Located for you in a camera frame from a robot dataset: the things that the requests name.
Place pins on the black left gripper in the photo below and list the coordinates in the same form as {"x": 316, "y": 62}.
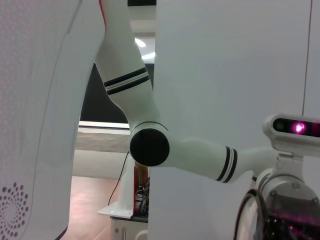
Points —
{"x": 295, "y": 227}

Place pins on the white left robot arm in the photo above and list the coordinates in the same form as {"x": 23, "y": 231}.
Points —
{"x": 195, "y": 152}

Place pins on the white cabinet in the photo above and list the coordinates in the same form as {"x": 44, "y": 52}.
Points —
{"x": 130, "y": 230}

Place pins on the white stand base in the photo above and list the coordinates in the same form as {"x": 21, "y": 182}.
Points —
{"x": 127, "y": 190}

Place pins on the grey ledge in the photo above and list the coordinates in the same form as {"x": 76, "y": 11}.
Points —
{"x": 100, "y": 140}

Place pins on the ceiling lamp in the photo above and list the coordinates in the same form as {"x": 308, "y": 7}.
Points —
{"x": 140, "y": 42}
{"x": 148, "y": 56}

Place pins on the dark window pane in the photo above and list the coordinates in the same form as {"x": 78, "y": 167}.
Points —
{"x": 100, "y": 105}

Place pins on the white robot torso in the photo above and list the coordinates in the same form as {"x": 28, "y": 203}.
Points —
{"x": 30, "y": 100}

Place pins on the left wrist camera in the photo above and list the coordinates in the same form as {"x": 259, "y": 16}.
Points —
{"x": 287, "y": 127}

